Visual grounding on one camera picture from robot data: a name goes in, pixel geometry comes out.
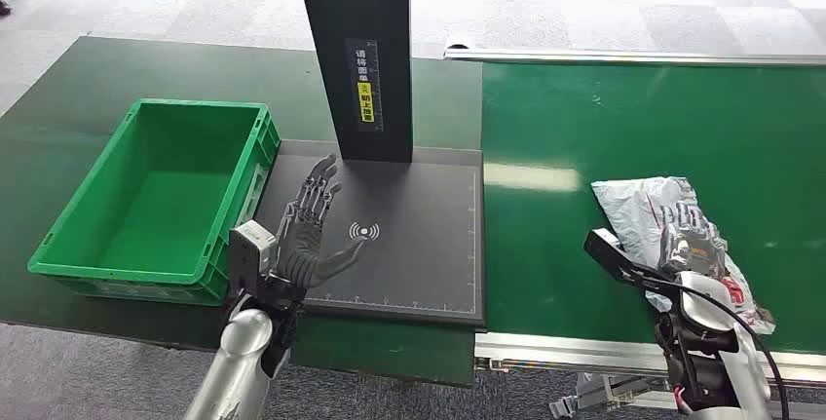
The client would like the green plastic crate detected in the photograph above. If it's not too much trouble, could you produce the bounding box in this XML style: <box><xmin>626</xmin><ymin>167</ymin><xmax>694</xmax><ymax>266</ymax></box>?
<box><xmin>26</xmin><ymin>98</ymin><xmax>282</xmax><ymax>308</ymax></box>

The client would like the grey conveyor support bracket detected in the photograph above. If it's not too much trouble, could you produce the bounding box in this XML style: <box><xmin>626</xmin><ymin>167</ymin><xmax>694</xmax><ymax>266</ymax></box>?
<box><xmin>548</xmin><ymin>371</ymin><xmax>686</xmax><ymax>420</ymax></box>

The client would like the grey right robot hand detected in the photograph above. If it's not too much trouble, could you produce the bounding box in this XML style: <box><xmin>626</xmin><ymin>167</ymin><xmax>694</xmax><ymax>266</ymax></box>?
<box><xmin>657</xmin><ymin>219</ymin><xmax>731</xmax><ymax>282</ymax></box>

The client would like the grey plastic mailer package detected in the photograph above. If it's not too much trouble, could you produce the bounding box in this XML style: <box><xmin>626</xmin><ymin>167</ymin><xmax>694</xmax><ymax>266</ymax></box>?
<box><xmin>590</xmin><ymin>175</ymin><xmax>777</xmax><ymax>337</ymax></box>

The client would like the black yellow label sticker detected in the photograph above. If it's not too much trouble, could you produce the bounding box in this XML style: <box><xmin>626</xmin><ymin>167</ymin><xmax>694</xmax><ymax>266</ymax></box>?
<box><xmin>344</xmin><ymin>37</ymin><xmax>385</xmax><ymax>134</ymax></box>

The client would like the aluminium conveyor side rail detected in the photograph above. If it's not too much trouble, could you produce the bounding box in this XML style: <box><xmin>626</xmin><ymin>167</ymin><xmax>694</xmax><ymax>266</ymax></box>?
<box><xmin>473</xmin><ymin>330</ymin><xmax>826</xmax><ymax>387</ymax></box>
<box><xmin>443</xmin><ymin>34</ymin><xmax>826</xmax><ymax>68</ymax></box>

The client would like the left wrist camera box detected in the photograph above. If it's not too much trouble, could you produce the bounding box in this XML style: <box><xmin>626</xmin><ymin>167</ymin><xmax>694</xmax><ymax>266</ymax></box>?
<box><xmin>228</xmin><ymin>221</ymin><xmax>280</xmax><ymax>297</ymax></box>

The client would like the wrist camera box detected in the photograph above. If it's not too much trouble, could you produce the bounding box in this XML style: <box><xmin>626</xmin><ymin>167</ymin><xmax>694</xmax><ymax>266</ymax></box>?
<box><xmin>228</xmin><ymin>221</ymin><xmax>280</xmax><ymax>297</ymax></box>
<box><xmin>582</xmin><ymin>228</ymin><xmax>680</xmax><ymax>292</ymax></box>

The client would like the green conveyor belt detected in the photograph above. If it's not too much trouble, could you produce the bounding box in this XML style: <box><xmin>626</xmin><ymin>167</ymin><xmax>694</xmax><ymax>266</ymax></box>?
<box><xmin>480</xmin><ymin>61</ymin><xmax>826</xmax><ymax>357</ymax></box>

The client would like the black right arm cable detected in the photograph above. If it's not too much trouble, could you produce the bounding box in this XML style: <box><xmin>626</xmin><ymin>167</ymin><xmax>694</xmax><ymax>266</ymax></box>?
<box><xmin>645</xmin><ymin>273</ymin><xmax>791</xmax><ymax>420</ymax></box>

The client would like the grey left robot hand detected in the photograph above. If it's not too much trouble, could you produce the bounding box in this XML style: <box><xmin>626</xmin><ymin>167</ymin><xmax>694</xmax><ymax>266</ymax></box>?
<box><xmin>276</xmin><ymin>154</ymin><xmax>370</xmax><ymax>289</ymax></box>

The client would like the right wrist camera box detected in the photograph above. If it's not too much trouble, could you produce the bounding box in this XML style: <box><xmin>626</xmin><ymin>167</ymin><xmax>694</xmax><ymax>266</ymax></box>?
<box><xmin>582</xmin><ymin>228</ymin><xmax>680</xmax><ymax>292</ymax></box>

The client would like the black inbound scanner machine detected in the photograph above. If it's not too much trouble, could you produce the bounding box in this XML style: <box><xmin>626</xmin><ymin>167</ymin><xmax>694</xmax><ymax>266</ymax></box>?
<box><xmin>254</xmin><ymin>0</ymin><xmax>486</xmax><ymax>330</ymax></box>

